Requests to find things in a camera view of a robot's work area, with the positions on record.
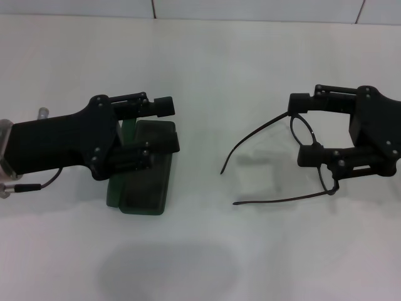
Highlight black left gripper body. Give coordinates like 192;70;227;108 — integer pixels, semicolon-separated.
6;93;122;181

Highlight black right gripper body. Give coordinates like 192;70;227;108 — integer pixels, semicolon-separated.
347;85;401;179

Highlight black glasses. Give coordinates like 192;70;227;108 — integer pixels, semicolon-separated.
220;111;341;206

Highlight green glasses case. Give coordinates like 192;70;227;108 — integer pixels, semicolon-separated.
105;118;176;216

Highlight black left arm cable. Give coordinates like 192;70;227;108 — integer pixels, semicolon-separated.
0;167;63;200

